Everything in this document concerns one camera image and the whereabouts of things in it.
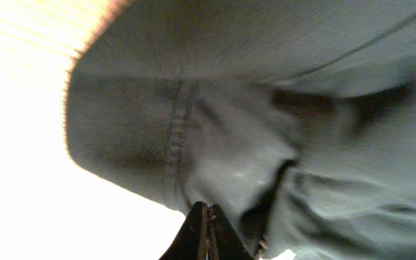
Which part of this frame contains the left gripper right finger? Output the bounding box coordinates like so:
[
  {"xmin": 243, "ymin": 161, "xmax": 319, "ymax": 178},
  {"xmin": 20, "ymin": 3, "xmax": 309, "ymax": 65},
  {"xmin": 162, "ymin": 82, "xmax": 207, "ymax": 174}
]
[{"xmin": 207, "ymin": 204, "xmax": 254, "ymax": 260}]

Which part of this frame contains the black t-shirt with logo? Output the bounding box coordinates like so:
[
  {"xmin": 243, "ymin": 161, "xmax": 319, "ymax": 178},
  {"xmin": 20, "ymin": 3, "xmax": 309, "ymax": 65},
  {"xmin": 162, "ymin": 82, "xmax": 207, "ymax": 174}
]
[{"xmin": 66, "ymin": 0, "xmax": 416, "ymax": 259}]

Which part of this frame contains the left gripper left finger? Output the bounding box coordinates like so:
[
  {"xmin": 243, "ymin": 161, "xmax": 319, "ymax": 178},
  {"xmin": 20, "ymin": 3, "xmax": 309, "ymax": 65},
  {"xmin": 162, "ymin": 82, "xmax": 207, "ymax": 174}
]
[{"xmin": 159, "ymin": 201, "xmax": 208, "ymax": 260}]

